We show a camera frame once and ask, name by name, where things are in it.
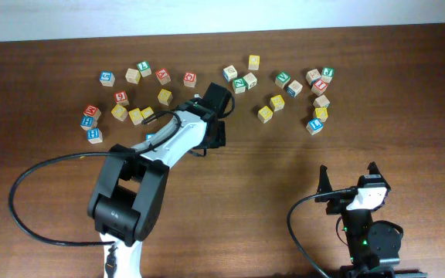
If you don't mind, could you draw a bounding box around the yellow S block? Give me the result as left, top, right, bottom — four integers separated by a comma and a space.
270, 94, 285, 112
158, 89, 173, 106

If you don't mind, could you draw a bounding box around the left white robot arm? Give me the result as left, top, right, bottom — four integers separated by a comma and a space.
87, 83, 235, 277

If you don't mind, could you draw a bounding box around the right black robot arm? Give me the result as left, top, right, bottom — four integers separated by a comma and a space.
317, 162, 428, 278

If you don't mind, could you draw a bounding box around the yellow E block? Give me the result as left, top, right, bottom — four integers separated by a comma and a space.
257, 106, 273, 124

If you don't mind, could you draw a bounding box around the green Z block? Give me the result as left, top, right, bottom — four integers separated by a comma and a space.
233, 78, 246, 94

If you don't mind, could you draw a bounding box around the blue L block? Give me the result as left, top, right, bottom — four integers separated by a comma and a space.
306, 119, 324, 135

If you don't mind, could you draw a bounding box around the red Q block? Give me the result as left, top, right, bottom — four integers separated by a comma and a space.
183, 72, 197, 88

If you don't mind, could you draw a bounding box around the plain soccer ball block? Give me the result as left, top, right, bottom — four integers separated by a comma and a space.
243, 73, 257, 90

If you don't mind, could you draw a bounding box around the yellow O block right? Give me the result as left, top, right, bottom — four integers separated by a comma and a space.
141, 107, 154, 120

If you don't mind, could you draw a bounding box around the yellow o block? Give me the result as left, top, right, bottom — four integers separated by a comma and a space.
111, 103, 128, 121
141, 107, 154, 120

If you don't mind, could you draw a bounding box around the red A block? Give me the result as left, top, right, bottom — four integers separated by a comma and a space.
155, 68, 171, 85

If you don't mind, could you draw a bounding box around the yellow G block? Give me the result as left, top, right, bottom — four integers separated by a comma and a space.
128, 108, 144, 125

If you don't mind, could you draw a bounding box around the plain block green side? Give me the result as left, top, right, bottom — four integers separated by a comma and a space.
313, 94, 330, 108

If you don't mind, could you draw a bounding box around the yellow block top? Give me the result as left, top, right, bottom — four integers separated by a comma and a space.
248, 55, 260, 70

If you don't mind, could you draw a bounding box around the green V block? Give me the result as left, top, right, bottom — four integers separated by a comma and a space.
275, 71, 290, 89

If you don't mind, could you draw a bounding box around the red I block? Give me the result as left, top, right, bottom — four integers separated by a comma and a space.
311, 79, 328, 96

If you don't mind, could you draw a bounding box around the yellow O block left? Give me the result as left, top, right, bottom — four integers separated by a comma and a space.
111, 103, 128, 121

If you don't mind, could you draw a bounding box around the green L block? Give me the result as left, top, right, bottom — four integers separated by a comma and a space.
137, 61, 152, 78

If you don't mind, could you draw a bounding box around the red 6 block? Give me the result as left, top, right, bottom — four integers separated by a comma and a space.
114, 91, 129, 107

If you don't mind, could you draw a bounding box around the plain wooden block left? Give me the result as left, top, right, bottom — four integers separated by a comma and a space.
125, 68, 141, 84

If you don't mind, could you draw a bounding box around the green J block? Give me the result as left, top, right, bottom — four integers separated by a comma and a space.
321, 67, 335, 83

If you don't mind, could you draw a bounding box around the plain block red blue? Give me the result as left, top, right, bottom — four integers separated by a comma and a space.
305, 69, 321, 86

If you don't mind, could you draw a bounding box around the blue H block lower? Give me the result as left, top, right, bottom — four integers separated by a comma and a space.
87, 128, 103, 144

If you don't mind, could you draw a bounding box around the blue h block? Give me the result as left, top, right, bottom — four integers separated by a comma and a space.
87, 128, 103, 144
80, 115, 97, 131

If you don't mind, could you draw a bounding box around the blue S block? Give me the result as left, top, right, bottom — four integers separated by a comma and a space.
100, 71, 115, 86

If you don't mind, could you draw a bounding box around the red M block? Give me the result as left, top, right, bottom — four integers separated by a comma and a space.
83, 105, 101, 121

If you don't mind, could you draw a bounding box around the blue H block upper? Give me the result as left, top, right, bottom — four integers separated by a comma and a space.
80, 115, 97, 131

